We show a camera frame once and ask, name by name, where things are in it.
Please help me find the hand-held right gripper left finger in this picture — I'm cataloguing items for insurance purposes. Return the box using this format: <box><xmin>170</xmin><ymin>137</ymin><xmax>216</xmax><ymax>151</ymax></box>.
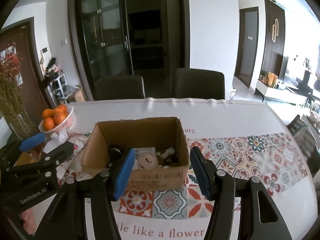
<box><xmin>46</xmin><ymin>147</ymin><xmax>137</xmax><ymax>240</ymax></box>

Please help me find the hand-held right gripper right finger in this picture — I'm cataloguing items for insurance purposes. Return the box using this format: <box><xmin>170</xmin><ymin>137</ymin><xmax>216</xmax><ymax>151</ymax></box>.
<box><xmin>189</xmin><ymin>146</ymin><xmax>285</xmax><ymax>240</ymax></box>

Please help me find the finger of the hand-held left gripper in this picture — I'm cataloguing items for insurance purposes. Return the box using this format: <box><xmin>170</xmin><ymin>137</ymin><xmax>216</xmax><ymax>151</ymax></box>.
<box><xmin>0</xmin><ymin>132</ymin><xmax>47</xmax><ymax>167</ymax></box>
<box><xmin>8</xmin><ymin>141</ymin><xmax>75</xmax><ymax>175</ymax></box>

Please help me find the grey oval device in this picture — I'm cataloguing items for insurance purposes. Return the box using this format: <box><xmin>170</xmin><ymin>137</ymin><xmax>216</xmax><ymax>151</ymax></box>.
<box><xmin>108</xmin><ymin>146</ymin><xmax>125</xmax><ymax>161</ymax></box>

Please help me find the small beige object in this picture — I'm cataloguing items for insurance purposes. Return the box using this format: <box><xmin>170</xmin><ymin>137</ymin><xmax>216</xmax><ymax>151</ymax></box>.
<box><xmin>137</xmin><ymin>154</ymin><xmax>158</xmax><ymax>172</ymax></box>

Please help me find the brown cardboard box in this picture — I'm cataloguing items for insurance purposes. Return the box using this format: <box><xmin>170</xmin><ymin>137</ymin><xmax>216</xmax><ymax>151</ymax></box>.
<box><xmin>81</xmin><ymin>116</ymin><xmax>190</xmax><ymax>192</ymax></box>

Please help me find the small dark object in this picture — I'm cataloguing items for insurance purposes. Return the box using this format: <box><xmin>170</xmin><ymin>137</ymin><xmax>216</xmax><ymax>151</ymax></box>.
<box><xmin>160</xmin><ymin>156</ymin><xmax>179</xmax><ymax>168</ymax></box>

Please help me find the small white bottle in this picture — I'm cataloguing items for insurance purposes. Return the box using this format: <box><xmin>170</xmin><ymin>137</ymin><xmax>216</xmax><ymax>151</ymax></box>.
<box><xmin>160</xmin><ymin>147</ymin><xmax>176</xmax><ymax>158</ymax></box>

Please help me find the person's left hand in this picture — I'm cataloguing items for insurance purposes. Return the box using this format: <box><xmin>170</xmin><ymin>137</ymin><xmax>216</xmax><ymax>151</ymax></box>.
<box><xmin>19</xmin><ymin>209</ymin><xmax>38</xmax><ymax>232</ymax></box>

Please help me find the crumpled white tissue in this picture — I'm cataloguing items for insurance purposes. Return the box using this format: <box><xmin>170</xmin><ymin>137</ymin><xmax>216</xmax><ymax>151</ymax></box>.
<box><xmin>49</xmin><ymin>129</ymin><xmax>68</xmax><ymax>143</ymax></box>

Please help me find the glass vase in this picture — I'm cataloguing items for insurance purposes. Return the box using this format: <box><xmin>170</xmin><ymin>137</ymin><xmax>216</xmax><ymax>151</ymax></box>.
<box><xmin>0</xmin><ymin>106</ymin><xmax>38</xmax><ymax>141</ymax></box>

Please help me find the pink white fruit basket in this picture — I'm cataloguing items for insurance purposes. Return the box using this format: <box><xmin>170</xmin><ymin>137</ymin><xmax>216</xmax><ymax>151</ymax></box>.
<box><xmin>38</xmin><ymin>104</ymin><xmax>76</xmax><ymax>134</ymax></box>

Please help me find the dried flower bunch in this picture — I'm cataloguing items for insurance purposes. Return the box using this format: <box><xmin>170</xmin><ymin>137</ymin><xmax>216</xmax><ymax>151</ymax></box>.
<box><xmin>0</xmin><ymin>52</ymin><xmax>28</xmax><ymax>123</ymax></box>

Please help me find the white shoe shelf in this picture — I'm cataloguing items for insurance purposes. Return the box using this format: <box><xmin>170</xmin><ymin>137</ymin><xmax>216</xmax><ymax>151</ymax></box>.
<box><xmin>48</xmin><ymin>73</ymin><xmax>68</xmax><ymax>98</ymax></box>

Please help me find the small background cardboard box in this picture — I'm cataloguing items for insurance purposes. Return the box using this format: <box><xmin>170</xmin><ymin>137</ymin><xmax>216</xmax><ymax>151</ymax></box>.
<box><xmin>73</xmin><ymin>87</ymin><xmax>87</xmax><ymax>103</ymax></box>

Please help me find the white patterned tablecloth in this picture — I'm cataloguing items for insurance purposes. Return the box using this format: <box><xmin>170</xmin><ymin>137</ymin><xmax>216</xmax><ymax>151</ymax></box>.
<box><xmin>57</xmin><ymin>97</ymin><xmax>316</xmax><ymax>240</ymax></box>

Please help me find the brown entrance door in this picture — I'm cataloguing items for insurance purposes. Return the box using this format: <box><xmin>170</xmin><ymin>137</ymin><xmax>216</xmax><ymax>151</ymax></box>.
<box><xmin>0</xmin><ymin>17</ymin><xmax>49</xmax><ymax>117</ymax></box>

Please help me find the dark grey dining chair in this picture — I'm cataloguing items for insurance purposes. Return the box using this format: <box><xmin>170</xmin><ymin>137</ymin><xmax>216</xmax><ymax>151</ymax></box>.
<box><xmin>94</xmin><ymin>75</ymin><xmax>146</xmax><ymax>101</ymax></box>
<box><xmin>172</xmin><ymin>68</ymin><xmax>226</xmax><ymax>100</ymax></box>

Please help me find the chair with patterned cushion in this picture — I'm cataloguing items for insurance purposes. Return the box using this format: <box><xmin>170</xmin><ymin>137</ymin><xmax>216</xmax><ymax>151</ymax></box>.
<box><xmin>286</xmin><ymin>114</ymin><xmax>320</xmax><ymax>161</ymax></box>

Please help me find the white low cabinet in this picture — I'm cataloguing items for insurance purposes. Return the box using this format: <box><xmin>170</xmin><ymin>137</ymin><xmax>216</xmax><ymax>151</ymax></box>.
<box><xmin>254</xmin><ymin>78</ymin><xmax>308</xmax><ymax>106</ymax></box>

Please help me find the dark framed glass sliding door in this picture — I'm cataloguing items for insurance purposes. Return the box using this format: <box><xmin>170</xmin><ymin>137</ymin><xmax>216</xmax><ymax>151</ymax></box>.
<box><xmin>67</xmin><ymin>0</ymin><xmax>191</xmax><ymax>101</ymax></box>

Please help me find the dark interior door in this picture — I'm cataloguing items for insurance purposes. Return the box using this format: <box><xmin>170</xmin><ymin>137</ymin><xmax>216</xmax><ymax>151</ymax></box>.
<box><xmin>234</xmin><ymin>7</ymin><xmax>259</xmax><ymax>88</ymax></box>

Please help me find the red wall poster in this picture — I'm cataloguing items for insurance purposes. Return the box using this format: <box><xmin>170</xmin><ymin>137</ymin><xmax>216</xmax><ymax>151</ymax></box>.
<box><xmin>0</xmin><ymin>45</ymin><xmax>23</xmax><ymax>85</ymax></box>

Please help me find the dark slatted wall panel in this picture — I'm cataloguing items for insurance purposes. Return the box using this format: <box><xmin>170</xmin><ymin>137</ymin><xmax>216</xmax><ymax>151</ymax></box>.
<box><xmin>254</xmin><ymin>0</ymin><xmax>286</xmax><ymax>96</ymax></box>

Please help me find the gold wall ornament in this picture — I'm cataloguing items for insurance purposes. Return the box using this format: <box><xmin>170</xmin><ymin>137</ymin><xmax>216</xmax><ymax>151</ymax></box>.
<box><xmin>271</xmin><ymin>18</ymin><xmax>279</xmax><ymax>43</ymax></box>

